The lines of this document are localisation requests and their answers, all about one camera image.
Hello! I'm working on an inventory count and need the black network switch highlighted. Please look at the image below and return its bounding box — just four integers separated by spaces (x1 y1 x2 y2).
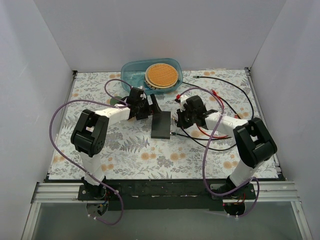
150 111 171 140

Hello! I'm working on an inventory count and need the black cable with plug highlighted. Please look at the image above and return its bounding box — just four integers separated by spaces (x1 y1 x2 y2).
169 74 255 151

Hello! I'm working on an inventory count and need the red cable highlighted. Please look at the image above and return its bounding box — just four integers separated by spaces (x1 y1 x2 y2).
197 89 241 139

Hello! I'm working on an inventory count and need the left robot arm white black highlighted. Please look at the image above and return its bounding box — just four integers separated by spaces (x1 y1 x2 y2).
70 87 162 200

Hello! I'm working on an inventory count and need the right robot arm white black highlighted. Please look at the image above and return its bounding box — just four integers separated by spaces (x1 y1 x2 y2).
175 95 278 199

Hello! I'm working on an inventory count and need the floral table mat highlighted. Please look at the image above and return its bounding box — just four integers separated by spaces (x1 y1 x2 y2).
48 69 280 180

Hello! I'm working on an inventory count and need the green cup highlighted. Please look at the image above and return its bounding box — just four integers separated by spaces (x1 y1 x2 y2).
109 96 123 106

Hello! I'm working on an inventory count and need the round woven coaster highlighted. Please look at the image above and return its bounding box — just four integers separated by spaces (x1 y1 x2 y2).
145 63 178 89

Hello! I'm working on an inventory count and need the blue plastic container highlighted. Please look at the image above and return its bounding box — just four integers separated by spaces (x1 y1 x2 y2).
121 58 183 95

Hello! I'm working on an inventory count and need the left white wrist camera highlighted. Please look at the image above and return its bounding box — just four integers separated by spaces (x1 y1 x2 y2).
138 92 148 101

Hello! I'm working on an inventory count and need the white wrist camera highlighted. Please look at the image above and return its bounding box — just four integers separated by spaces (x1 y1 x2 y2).
138 92 148 101
175 94 189 112

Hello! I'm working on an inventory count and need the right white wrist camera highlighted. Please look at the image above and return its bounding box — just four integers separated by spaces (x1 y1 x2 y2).
175 94 189 112

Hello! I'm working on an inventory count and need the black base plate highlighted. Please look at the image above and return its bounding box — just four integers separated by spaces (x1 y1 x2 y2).
77 179 256 211

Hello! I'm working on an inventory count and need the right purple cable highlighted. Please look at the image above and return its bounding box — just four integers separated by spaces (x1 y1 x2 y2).
179 86 260 218

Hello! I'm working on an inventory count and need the purple cable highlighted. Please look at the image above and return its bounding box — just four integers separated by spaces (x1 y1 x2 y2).
49 79 136 226
179 86 260 218

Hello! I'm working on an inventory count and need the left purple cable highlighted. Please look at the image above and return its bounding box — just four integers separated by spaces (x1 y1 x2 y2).
49 79 136 226

